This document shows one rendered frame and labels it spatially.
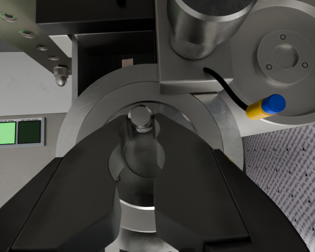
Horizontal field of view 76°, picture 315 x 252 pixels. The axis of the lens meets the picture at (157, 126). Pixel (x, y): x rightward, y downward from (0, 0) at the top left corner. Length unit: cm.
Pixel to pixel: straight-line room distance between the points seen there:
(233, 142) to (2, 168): 54
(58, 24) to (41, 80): 257
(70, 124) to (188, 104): 10
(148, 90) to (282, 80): 11
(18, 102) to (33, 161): 224
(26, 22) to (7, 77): 253
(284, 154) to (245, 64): 16
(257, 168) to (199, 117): 25
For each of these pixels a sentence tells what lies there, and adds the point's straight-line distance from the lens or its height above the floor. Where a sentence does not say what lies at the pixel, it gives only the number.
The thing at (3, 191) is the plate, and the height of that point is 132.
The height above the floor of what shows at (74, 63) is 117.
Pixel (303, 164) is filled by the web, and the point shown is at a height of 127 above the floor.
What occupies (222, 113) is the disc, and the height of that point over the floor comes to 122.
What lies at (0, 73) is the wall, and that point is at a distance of 300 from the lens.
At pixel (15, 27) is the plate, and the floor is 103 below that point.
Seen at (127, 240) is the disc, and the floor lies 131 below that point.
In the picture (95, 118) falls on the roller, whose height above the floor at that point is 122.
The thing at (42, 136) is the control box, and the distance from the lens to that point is 56.
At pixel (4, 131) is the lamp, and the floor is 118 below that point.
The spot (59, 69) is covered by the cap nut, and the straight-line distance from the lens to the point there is 56.
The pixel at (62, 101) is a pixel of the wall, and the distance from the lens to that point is 259.
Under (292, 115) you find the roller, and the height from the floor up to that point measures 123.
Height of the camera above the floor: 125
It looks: 7 degrees down
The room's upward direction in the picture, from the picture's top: 177 degrees clockwise
